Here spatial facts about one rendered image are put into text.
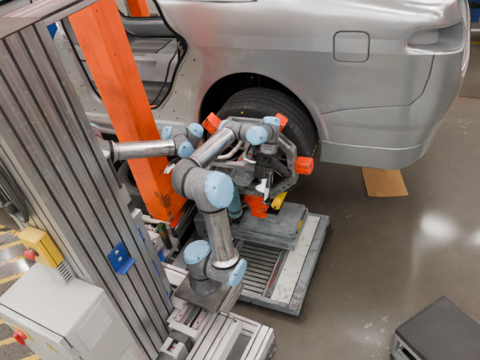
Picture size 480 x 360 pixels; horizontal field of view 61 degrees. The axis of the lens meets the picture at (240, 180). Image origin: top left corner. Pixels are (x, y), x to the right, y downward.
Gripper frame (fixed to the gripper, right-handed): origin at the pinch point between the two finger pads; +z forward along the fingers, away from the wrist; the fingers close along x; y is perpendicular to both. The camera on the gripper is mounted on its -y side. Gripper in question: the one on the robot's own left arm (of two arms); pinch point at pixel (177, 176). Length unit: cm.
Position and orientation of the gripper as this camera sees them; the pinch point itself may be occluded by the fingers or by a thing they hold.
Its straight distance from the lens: 222.0
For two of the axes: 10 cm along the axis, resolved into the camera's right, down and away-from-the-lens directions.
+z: -3.7, 7.2, 5.9
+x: 9.3, 2.7, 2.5
